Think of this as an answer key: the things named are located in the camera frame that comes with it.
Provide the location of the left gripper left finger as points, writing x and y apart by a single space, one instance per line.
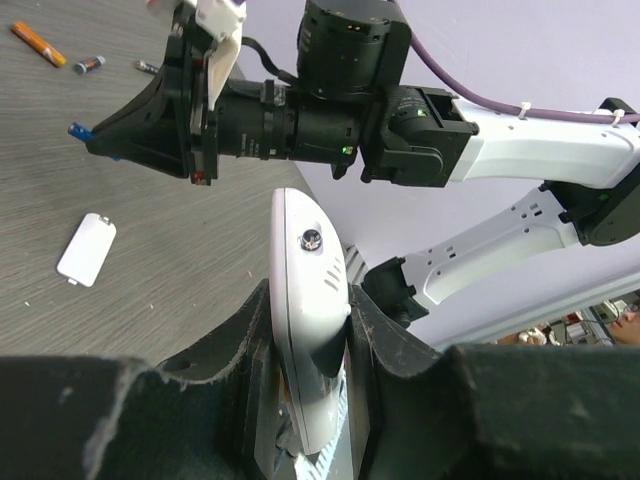
208 412

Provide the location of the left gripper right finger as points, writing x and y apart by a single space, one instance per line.
485 411

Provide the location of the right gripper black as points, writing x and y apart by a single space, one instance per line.
250 119

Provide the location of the blue battery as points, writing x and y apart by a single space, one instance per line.
80 133

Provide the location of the white battery cover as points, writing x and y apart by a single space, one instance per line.
87 250

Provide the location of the white remote control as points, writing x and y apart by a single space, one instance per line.
309 299

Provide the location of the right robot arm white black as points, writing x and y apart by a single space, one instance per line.
345 102

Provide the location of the grey black battery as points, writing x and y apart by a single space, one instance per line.
145 67

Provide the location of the dark battery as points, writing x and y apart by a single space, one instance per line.
88 65

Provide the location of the orange battery near plate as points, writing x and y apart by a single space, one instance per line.
38 44

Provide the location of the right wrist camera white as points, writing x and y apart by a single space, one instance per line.
214 28

